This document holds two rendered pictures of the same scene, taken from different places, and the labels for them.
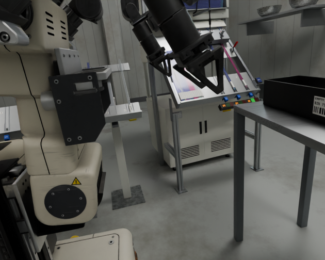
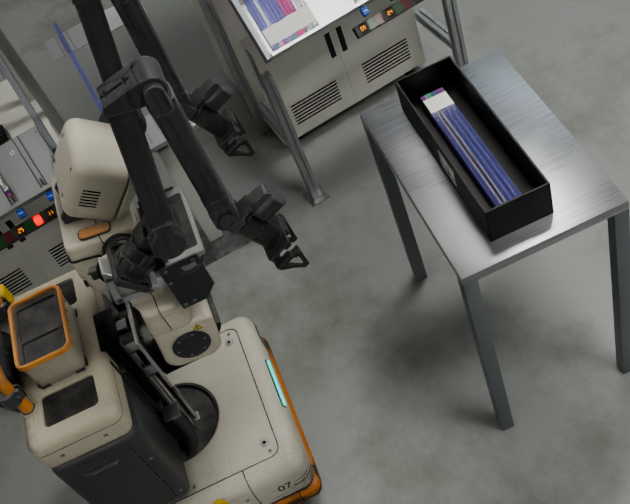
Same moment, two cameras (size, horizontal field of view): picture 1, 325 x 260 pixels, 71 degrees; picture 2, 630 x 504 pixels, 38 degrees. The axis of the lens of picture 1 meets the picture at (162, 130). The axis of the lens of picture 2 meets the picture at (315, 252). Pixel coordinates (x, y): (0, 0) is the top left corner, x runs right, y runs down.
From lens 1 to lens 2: 1.84 m
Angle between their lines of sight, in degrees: 30
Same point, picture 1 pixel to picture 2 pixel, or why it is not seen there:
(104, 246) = (223, 350)
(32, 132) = (142, 300)
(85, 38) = not seen: outside the picture
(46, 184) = (171, 337)
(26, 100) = not seen: hidden behind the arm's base
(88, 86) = (193, 265)
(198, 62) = (284, 265)
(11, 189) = (132, 346)
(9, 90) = not seen: hidden behind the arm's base
